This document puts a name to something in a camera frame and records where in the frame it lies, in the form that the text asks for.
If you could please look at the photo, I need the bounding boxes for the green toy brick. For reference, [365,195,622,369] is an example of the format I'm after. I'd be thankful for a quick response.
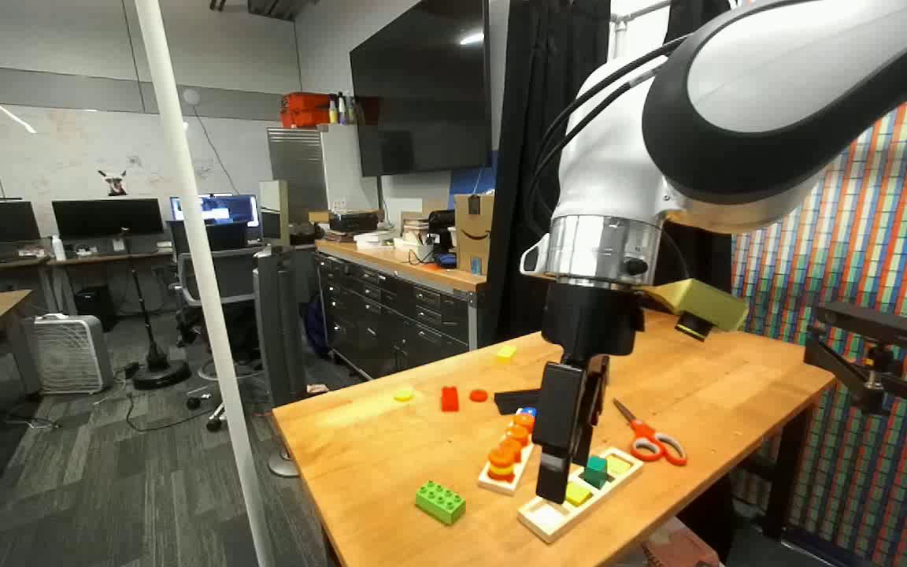
[412,479,469,528]

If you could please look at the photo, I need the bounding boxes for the wooden shape sorter board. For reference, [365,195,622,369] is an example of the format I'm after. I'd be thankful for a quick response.
[515,444,644,544]

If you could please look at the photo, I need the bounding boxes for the black curtain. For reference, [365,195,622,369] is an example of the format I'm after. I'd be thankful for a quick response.
[484,0,618,339]

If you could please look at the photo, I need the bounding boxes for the white slanted pole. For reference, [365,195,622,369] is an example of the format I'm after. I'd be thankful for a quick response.
[130,0,274,567]

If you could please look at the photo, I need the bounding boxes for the grey metal cabinet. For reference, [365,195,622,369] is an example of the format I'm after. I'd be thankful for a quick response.
[269,125,333,250]

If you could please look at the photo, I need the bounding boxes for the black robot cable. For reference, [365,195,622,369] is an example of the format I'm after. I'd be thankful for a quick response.
[531,29,686,200]

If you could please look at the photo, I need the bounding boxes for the large black wall screen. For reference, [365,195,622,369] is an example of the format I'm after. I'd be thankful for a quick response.
[345,0,493,180]

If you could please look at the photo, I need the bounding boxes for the colourful patterned backdrop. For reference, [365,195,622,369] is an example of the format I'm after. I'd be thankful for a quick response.
[727,79,907,564]

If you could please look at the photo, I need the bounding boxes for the black double rail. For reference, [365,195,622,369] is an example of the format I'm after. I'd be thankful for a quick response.
[491,386,549,423]

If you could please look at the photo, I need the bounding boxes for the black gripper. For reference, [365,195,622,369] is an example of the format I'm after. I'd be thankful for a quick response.
[531,280,644,504]

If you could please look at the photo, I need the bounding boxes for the orange storage box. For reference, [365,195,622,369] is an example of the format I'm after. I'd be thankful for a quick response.
[280,90,333,132]

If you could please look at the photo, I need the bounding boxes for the small drone figure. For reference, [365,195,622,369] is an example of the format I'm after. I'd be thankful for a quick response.
[94,167,133,200]

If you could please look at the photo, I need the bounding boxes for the workbench with black drawers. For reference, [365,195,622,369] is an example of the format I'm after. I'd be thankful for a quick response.
[312,235,491,380]

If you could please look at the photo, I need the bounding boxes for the green cube block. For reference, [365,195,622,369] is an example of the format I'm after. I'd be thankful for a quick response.
[579,455,613,491]

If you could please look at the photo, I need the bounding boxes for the orange handled scissors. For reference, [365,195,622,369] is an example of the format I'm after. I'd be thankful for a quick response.
[609,398,691,468]

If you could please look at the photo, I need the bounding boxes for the white box fan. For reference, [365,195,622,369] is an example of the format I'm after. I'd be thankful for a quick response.
[28,309,116,399]

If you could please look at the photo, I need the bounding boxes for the wooden peg token holder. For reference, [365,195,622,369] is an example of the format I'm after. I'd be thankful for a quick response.
[476,407,541,494]

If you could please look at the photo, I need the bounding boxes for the lit blue computer monitor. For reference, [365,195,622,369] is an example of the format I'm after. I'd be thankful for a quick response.
[166,193,265,229]

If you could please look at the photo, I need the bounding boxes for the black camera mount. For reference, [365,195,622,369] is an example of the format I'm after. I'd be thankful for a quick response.
[802,299,907,419]

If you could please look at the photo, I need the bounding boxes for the black round-base stand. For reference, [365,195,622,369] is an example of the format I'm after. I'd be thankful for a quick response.
[130,265,196,395]

